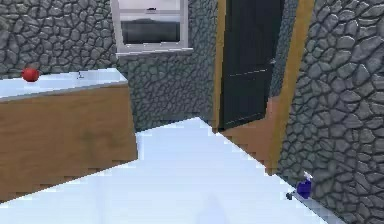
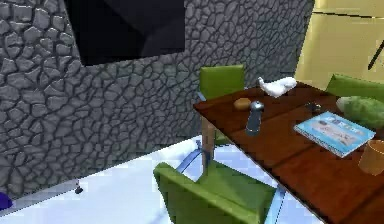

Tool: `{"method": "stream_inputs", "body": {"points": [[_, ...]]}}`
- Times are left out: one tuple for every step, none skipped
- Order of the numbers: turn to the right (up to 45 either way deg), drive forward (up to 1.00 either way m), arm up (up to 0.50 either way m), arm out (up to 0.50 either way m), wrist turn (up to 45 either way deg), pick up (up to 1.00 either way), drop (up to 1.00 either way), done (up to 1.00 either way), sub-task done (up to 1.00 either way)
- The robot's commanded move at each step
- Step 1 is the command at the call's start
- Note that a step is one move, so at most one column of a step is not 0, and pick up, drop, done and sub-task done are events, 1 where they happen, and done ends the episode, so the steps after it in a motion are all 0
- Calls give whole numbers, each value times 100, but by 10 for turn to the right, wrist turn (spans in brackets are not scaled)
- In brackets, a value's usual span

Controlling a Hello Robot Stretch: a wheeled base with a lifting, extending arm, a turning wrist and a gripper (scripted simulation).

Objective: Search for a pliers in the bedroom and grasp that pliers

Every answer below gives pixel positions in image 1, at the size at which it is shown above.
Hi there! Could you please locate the black room door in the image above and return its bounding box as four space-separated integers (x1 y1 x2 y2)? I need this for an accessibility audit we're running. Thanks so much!
221 0 286 131

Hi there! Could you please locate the white framed window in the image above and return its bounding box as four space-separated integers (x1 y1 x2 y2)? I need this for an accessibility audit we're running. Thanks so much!
110 0 194 57

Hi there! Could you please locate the wooden counter with white top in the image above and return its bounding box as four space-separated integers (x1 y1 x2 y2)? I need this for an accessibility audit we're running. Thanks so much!
0 67 139 204

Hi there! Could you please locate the blue spray bottle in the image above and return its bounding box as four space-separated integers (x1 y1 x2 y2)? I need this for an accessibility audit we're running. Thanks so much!
285 171 314 201

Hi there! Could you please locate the red apple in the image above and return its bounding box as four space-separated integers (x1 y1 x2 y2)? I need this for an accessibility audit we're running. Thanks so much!
21 67 41 83

